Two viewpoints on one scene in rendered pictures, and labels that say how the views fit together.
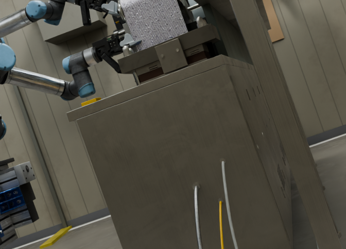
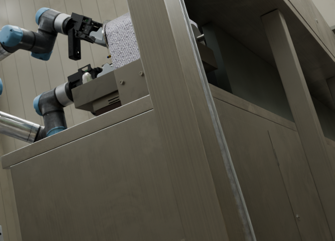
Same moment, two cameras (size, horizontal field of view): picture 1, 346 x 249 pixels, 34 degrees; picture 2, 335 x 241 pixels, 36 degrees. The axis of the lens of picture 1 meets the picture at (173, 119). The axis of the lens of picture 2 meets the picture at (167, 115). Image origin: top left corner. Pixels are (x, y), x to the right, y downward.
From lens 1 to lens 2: 1.04 m
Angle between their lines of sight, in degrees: 20
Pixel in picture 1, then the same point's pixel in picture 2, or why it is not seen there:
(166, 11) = not seen: hidden behind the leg
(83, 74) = (53, 115)
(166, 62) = (125, 90)
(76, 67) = (46, 106)
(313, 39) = not seen: outside the picture
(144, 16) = (129, 42)
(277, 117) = (170, 141)
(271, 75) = (164, 56)
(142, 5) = (129, 28)
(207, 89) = not seen: hidden behind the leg
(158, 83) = (108, 119)
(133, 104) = (76, 148)
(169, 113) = (118, 163)
